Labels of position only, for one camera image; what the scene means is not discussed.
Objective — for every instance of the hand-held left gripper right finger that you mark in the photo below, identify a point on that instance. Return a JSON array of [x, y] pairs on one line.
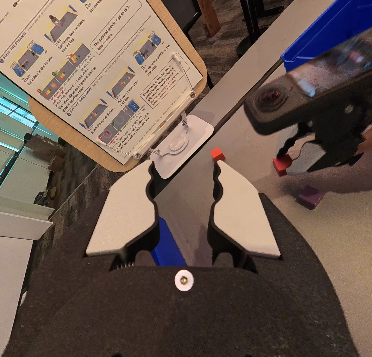
[[244, 217]]

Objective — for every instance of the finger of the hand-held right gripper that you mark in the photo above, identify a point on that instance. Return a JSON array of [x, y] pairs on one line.
[[289, 143], [311, 156]]

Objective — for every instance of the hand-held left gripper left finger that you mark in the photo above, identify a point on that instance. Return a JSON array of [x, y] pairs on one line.
[[122, 214]]

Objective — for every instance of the red wooden cube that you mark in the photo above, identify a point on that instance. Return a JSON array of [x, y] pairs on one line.
[[280, 166]]

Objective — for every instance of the orange wooden cube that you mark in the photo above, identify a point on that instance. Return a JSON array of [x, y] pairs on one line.
[[218, 155]]

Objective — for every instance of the blue plastic bin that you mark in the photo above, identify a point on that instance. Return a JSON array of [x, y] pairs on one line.
[[168, 246], [325, 22]]

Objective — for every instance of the person's right hand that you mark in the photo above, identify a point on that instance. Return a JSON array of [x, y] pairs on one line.
[[366, 145]]

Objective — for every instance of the purple wooden cube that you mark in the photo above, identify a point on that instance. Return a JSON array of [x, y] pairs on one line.
[[309, 197]]

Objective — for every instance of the brown cardboard box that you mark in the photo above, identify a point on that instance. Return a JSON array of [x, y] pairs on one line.
[[56, 163], [43, 147]]

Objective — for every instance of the wooden display board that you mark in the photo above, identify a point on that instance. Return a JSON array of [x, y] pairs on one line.
[[56, 124]]

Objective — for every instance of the office window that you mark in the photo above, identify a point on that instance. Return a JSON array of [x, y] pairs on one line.
[[14, 113]]

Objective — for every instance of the printed instruction sheet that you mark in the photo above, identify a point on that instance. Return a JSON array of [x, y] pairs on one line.
[[87, 57]]

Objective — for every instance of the black framed display panel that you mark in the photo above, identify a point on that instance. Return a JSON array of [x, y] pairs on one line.
[[174, 2]]

